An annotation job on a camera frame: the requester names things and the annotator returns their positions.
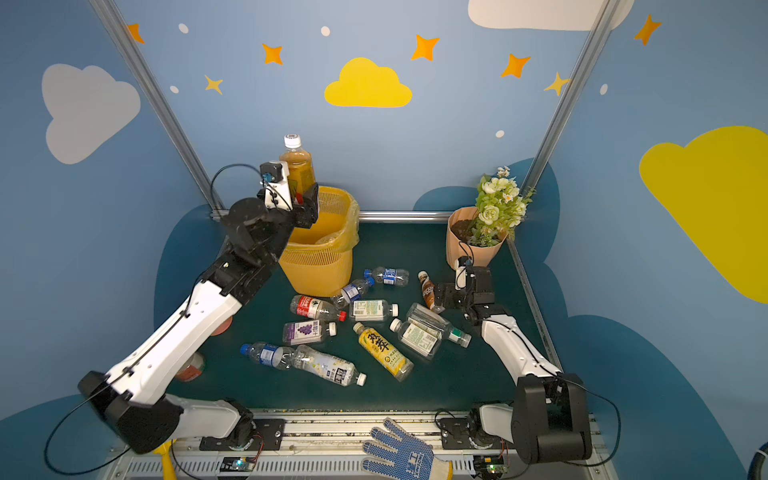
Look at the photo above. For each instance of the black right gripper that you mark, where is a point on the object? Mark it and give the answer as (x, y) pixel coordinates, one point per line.
(453, 297)

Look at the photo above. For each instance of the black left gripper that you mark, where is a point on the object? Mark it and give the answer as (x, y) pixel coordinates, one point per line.
(305, 210)

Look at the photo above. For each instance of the amber tea bottle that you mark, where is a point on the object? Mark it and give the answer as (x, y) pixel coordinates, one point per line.
(301, 176)

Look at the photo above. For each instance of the clear bottle green cap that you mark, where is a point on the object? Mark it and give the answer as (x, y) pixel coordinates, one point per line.
(440, 326)

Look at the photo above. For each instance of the yellow label tea bottle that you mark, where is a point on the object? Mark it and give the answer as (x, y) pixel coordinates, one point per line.
(385, 353)

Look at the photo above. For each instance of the blue-cap water bottle front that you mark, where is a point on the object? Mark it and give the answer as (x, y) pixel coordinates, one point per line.
(265, 354)

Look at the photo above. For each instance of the white yellow label long bottle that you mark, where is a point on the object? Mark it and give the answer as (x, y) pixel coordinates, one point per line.
(328, 367)

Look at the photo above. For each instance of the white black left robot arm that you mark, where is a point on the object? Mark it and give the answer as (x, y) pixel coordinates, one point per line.
(132, 398)

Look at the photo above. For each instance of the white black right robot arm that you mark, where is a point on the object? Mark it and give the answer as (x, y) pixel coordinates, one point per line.
(548, 419)

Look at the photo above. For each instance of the yellow plastic bin liner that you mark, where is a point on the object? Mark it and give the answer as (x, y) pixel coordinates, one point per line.
(336, 229)

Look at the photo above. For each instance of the yellow slatted waste bin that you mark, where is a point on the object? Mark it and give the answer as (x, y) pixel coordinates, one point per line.
(318, 261)

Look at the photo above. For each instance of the brown coffee bottle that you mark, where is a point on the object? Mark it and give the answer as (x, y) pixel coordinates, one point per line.
(429, 293)

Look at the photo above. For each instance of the pink ribbed flower pot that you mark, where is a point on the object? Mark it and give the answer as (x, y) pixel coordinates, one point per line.
(455, 248)

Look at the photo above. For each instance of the clear blue-label water bottle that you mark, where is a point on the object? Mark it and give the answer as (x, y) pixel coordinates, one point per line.
(388, 276)

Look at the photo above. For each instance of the red-label red-cap water bottle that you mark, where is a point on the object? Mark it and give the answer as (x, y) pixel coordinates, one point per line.
(316, 309)

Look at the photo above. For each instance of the white green artificial flowers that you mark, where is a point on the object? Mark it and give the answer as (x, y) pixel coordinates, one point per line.
(501, 207)

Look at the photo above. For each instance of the clear green-label white-cap bottle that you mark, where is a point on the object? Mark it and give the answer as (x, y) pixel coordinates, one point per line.
(373, 311)

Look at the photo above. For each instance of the purple grape label bottle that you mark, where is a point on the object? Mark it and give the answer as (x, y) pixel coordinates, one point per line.
(308, 332)

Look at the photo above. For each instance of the pink watering can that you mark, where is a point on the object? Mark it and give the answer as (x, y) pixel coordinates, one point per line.
(223, 327)

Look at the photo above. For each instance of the blue dotted work glove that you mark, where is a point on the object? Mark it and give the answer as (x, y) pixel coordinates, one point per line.
(394, 453)

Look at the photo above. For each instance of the round jar floral lid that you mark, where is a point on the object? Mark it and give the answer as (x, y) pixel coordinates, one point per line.
(192, 369)

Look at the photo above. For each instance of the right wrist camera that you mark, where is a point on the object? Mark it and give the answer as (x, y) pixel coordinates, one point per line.
(460, 266)

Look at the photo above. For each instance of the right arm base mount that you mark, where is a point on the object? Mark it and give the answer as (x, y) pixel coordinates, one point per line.
(464, 432)

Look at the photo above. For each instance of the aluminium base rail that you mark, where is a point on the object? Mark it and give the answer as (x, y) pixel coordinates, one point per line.
(329, 445)

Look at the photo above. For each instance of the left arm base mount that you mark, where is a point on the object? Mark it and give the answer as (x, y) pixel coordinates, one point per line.
(252, 435)

